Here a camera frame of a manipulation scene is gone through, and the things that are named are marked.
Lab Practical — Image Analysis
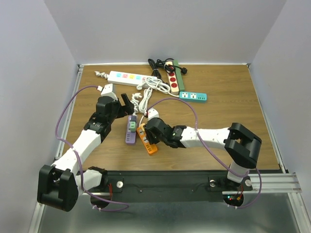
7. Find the orange power strip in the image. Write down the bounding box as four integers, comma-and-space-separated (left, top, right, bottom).
137, 123, 158, 155

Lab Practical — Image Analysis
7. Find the purple power strip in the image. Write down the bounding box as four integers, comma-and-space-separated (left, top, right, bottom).
125, 115, 137, 145

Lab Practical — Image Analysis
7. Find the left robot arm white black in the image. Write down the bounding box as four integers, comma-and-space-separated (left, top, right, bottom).
37, 93, 134, 212

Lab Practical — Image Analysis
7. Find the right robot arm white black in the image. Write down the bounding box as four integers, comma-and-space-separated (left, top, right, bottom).
143, 117, 262, 183

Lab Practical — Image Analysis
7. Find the green charger plug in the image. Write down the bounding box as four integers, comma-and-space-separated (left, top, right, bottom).
129, 121, 137, 133

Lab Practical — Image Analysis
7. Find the white multicolour power strip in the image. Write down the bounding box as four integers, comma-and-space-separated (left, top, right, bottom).
105, 71, 157, 87

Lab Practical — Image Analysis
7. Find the teal power strip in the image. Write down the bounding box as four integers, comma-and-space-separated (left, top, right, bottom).
179, 91, 207, 103

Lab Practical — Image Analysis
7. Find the beige red power strip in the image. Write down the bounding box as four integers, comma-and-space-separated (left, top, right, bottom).
165, 60, 179, 96

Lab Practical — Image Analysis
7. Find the dark green power strip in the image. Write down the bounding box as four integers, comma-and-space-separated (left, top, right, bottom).
173, 60, 185, 91

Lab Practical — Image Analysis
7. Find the white coiled cord purple strip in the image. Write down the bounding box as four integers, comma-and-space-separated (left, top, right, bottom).
131, 93, 148, 115

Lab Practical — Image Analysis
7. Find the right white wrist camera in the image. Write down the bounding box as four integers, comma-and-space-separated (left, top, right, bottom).
147, 108, 159, 120

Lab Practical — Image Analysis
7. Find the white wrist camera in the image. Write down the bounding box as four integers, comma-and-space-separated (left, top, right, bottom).
101, 83, 118, 100
147, 108, 159, 120

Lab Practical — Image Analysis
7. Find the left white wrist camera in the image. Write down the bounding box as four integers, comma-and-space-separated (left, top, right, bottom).
101, 83, 118, 100

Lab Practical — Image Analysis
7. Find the white cord bundle centre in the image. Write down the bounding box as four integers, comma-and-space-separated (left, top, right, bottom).
136, 77, 180, 115

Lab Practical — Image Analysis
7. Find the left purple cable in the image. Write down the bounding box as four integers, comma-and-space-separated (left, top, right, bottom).
55, 85, 130, 212

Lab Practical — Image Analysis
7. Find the left aluminium rail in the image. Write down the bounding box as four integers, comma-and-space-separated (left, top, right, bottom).
54, 64, 84, 161

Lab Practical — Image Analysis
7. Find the black power cord bundle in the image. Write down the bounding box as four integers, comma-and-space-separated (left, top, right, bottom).
147, 57, 189, 85

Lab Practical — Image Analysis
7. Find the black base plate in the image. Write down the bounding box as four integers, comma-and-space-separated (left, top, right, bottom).
80, 170, 253, 204

